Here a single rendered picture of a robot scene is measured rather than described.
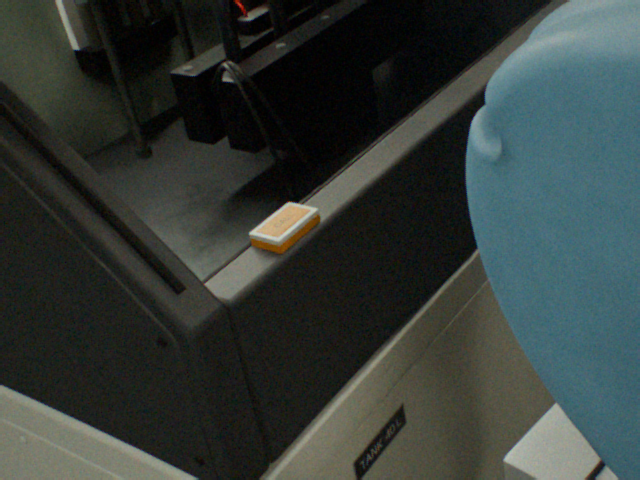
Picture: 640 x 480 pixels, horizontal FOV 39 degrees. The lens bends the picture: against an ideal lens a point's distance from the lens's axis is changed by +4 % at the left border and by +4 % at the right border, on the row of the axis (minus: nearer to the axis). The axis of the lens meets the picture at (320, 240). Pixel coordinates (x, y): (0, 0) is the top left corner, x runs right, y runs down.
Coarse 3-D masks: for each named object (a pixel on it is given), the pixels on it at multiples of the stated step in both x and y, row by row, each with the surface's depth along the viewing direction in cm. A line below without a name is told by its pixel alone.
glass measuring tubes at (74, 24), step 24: (72, 0) 109; (120, 0) 115; (144, 0) 118; (72, 24) 110; (96, 24) 110; (120, 24) 113; (144, 24) 116; (168, 24) 118; (96, 48) 111; (120, 48) 112; (144, 48) 115; (96, 72) 111
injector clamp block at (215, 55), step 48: (336, 0) 108; (384, 0) 105; (288, 48) 94; (336, 48) 100; (384, 48) 107; (192, 96) 94; (240, 96) 89; (288, 96) 95; (336, 96) 102; (240, 144) 93; (288, 144) 107; (336, 144) 103
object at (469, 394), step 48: (480, 288) 93; (432, 336) 87; (480, 336) 96; (384, 384) 81; (432, 384) 89; (480, 384) 98; (528, 384) 109; (336, 432) 76; (384, 432) 83; (432, 432) 91; (480, 432) 101
